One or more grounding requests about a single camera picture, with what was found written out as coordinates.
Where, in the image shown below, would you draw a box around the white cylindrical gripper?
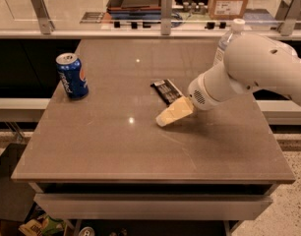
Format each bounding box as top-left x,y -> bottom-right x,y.
155,74 -> 218,127

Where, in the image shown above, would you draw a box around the black RXBAR chocolate wrapper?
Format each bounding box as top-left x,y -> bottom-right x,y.
150,79 -> 182,105

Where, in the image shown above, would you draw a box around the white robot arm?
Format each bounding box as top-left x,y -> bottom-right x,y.
156,33 -> 301,127

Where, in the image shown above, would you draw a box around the clear plastic water bottle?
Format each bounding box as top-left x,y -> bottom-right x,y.
213,19 -> 245,65

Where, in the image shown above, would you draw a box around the cardboard box with label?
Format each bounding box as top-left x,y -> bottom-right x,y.
208,0 -> 248,20

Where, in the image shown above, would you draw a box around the blue Pepsi soda can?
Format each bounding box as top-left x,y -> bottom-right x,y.
56,53 -> 89,99

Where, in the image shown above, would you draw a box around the soda can under table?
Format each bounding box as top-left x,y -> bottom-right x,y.
78,226 -> 95,236

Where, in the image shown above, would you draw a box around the grey table drawer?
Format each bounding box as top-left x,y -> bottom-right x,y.
34,194 -> 272,220

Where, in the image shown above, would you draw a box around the snack bags under table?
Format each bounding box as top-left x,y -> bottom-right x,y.
19,214 -> 66,236

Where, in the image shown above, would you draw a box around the middle metal glass bracket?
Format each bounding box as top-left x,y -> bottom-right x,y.
160,0 -> 172,35

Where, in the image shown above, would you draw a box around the metal glass bracket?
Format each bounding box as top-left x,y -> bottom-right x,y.
30,0 -> 55,34
160,0 -> 172,35
275,0 -> 301,36

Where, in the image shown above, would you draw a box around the right metal glass bracket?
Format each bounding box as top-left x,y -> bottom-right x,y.
275,0 -> 301,36

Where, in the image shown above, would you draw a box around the left metal glass bracket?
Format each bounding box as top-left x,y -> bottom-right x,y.
30,0 -> 55,34

